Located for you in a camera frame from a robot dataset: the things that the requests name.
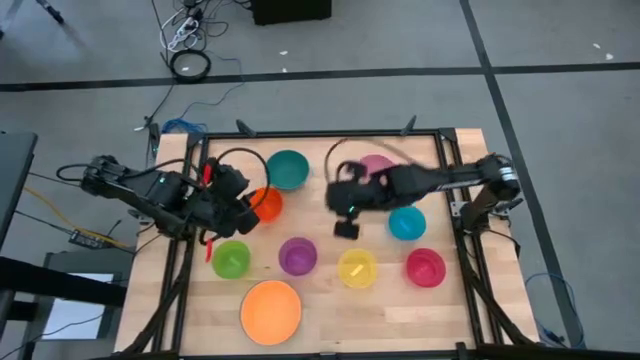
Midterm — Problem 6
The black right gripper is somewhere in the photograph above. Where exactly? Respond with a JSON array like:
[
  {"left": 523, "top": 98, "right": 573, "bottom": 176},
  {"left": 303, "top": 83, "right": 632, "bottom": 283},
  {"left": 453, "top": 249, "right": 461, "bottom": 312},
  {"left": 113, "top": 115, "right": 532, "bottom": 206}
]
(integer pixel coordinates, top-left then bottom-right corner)
[{"left": 324, "top": 159, "right": 396, "bottom": 241}]

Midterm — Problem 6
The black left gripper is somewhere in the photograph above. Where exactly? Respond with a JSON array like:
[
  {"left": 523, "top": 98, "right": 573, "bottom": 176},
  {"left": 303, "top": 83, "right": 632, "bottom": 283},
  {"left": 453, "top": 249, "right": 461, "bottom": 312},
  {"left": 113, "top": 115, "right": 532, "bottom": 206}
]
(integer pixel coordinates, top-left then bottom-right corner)
[{"left": 192, "top": 163, "right": 261, "bottom": 237}]

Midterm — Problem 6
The small orange-red plastic bowl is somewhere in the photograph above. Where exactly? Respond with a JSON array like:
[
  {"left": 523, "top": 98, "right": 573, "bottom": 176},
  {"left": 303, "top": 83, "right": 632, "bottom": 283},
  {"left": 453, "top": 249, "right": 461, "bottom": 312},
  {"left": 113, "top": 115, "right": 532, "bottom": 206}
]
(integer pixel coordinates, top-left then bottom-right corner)
[{"left": 249, "top": 186, "right": 285, "bottom": 224}]

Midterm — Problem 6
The pink plastic bowl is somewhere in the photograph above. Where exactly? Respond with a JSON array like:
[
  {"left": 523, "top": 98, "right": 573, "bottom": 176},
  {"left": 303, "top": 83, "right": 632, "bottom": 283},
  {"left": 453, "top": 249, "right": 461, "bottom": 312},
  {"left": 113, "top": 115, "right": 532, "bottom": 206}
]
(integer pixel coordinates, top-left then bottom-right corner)
[{"left": 358, "top": 153, "right": 399, "bottom": 176}]

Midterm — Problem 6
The teal plastic bowl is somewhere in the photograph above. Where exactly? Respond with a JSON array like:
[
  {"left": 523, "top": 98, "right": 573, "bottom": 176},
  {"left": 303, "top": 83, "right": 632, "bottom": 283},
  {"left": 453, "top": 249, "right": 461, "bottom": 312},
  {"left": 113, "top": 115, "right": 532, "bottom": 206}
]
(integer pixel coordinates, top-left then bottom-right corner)
[{"left": 265, "top": 149, "right": 311, "bottom": 192}]

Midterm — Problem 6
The lime green plastic bowl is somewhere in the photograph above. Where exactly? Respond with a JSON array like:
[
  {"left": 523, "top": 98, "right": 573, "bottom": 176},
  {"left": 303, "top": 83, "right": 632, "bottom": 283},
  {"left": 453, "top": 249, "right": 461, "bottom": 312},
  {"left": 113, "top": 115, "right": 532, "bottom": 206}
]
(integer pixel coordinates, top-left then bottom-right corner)
[{"left": 211, "top": 239, "right": 252, "bottom": 280}]

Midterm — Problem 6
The cyan blue plastic bowl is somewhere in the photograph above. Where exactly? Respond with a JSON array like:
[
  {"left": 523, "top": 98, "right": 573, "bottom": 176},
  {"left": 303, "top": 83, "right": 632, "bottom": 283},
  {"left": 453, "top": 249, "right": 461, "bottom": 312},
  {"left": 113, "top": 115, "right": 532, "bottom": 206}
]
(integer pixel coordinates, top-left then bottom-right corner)
[{"left": 388, "top": 205, "right": 428, "bottom": 242}]

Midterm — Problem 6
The yellow plastic bowl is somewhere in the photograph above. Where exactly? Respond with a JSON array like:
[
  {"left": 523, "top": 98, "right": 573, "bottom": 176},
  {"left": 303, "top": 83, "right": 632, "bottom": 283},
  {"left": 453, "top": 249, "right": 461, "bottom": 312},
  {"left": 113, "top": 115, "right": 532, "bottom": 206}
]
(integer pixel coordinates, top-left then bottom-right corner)
[{"left": 337, "top": 248, "right": 379, "bottom": 290}]

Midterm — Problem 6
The purple plastic bowl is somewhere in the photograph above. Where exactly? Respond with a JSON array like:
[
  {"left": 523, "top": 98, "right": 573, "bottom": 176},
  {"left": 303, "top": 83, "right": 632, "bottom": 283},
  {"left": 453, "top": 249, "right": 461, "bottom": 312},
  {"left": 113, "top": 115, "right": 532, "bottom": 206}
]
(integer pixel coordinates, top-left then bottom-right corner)
[{"left": 278, "top": 236, "right": 319, "bottom": 277}]

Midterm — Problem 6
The red plastic bowl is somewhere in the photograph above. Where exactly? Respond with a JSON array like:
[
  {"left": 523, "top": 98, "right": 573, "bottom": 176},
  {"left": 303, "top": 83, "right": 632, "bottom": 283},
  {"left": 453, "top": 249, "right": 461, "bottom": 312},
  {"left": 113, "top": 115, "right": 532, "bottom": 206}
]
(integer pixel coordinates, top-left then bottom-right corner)
[{"left": 405, "top": 247, "right": 447, "bottom": 289}]

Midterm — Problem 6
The large plastic bowl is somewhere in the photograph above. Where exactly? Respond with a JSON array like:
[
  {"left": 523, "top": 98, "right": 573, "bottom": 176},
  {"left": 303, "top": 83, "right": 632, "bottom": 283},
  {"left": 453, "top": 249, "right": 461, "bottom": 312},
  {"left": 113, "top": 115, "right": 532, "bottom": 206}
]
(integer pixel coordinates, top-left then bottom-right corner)
[{"left": 239, "top": 279, "right": 303, "bottom": 347}]

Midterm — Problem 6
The black electronics box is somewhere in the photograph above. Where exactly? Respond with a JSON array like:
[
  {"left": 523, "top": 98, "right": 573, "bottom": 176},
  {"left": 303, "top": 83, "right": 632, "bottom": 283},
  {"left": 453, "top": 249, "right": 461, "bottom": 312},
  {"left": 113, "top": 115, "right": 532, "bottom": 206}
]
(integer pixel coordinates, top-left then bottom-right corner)
[{"left": 68, "top": 228, "right": 109, "bottom": 250}]

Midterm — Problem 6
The white power strip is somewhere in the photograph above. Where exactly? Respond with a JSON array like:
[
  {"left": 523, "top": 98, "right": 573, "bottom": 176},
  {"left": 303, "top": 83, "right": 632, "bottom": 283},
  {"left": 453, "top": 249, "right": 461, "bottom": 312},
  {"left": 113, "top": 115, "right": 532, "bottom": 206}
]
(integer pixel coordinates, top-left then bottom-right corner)
[{"left": 159, "top": 14, "right": 201, "bottom": 54}]

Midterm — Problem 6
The black box on floor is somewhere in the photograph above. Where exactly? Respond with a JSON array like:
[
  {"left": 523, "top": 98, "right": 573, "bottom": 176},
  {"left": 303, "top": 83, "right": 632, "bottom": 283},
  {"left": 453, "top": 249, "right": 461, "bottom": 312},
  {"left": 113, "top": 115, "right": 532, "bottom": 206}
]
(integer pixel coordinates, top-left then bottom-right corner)
[{"left": 251, "top": 0, "right": 333, "bottom": 26}]

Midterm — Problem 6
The grey stand with white panel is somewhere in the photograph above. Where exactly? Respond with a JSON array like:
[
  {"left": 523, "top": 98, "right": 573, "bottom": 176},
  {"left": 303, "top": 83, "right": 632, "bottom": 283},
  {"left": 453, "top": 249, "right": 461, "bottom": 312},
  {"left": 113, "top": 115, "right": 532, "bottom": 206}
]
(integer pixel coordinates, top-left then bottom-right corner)
[{"left": 42, "top": 249, "right": 134, "bottom": 342}]

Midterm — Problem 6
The black beam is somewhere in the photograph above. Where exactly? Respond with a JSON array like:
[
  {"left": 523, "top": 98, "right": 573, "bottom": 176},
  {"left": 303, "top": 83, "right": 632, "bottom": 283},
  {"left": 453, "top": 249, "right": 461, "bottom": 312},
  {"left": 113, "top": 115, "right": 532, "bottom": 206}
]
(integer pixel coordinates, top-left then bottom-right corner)
[{"left": 0, "top": 256, "right": 127, "bottom": 307}]

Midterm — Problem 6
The dark grey desk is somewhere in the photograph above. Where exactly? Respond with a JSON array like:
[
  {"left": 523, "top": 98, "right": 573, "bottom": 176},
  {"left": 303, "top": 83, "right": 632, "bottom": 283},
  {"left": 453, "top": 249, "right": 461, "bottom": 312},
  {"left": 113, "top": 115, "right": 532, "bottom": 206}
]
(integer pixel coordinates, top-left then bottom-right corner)
[{"left": 0, "top": 130, "right": 39, "bottom": 246}]

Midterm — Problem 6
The black tripod leg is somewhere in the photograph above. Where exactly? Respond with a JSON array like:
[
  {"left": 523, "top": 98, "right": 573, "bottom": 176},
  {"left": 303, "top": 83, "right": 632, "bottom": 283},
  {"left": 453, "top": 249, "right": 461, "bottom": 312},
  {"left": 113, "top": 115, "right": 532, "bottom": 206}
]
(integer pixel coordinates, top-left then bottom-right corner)
[{"left": 34, "top": 0, "right": 66, "bottom": 25}]

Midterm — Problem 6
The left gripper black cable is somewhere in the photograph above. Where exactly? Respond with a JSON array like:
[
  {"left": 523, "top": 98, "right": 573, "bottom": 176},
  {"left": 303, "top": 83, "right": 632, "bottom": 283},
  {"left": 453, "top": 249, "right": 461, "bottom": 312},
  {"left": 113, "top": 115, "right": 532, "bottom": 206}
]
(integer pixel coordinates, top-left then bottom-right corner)
[{"left": 213, "top": 146, "right": 272, "bottom": 214}]

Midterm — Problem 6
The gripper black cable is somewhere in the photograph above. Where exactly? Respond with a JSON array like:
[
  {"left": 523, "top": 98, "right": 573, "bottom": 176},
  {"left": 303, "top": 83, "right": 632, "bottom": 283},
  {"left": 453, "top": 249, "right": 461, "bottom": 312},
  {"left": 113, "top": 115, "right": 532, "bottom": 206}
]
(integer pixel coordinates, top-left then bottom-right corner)
[
  {"left": 213, "top": 146, "right": 272, "bottom": 214},
  {"left": 323, "top": 137, "right": 417, "bottom": 187}
]

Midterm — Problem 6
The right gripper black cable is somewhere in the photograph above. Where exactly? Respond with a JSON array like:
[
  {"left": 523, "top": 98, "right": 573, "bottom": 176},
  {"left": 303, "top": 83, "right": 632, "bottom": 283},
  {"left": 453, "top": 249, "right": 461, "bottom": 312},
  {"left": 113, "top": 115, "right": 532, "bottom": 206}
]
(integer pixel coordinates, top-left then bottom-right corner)
[{"left": 323, "top": 137, "right": 417, "bottom": 187}]

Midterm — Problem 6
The black aluminium table frame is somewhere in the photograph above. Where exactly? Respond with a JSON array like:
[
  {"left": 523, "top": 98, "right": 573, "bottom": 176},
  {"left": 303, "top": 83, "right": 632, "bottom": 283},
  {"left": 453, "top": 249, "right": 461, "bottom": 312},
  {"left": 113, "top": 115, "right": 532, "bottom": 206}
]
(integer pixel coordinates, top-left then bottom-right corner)
[{"left": 119, "top": 115, "right": 537, "bottom": 360}]

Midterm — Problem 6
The bundled blue cable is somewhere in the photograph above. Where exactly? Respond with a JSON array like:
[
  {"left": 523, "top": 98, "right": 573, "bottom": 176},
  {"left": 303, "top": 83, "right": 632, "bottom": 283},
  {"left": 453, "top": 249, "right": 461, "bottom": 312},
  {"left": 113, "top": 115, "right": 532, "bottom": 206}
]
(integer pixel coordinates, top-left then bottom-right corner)
[{"left": 160, "top": 118, "right": 209, "bottom": 135}]

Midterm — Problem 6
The coiled black cable ring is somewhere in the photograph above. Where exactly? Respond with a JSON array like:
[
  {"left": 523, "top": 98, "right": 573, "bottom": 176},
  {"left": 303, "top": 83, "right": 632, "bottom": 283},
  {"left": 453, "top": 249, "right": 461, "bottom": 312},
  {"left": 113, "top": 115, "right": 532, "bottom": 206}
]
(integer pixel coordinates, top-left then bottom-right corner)
[{"left": 169, "top": 48, "right": 212, "bottom": 84}]

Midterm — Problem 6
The yellow cable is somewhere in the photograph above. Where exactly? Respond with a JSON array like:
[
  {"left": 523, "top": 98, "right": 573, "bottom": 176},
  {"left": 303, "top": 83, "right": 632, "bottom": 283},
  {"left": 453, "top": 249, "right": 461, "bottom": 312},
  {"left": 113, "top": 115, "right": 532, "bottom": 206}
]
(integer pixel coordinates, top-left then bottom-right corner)
[{"left": 23, "top": 185, "right": 131, "bottom": 250}]

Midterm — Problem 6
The thin blue floor cable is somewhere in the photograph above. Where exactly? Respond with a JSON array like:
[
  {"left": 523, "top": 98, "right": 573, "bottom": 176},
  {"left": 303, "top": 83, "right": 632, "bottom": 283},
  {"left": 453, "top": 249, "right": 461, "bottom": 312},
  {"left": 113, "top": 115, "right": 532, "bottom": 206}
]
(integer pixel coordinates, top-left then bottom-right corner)
[{"left": 524, "top": 272, "right": 586, "bottom": 350}]

